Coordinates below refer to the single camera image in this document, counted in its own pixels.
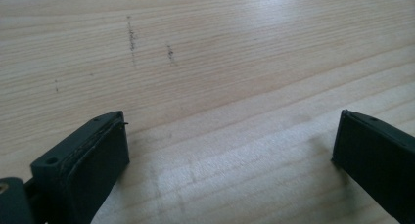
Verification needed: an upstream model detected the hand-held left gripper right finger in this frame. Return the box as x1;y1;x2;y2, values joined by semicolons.
331;109;415;224

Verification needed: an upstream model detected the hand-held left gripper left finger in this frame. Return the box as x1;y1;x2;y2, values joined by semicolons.
29;110;131;224

